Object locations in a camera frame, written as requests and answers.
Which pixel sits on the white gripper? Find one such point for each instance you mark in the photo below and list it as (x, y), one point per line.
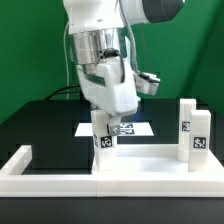
(114, 97)

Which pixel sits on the white desk top tray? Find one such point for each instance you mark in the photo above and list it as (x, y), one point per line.
(154, 171)

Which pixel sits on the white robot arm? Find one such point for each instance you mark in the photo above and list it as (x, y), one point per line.
(96, 27)

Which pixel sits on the marker tag sheet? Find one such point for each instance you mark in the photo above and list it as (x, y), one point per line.
(126, 129)

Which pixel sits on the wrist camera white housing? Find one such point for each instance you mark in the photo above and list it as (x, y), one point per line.
(146, 83)

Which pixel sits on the white U-shaped frame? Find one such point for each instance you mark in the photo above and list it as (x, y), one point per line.
(14, 183)

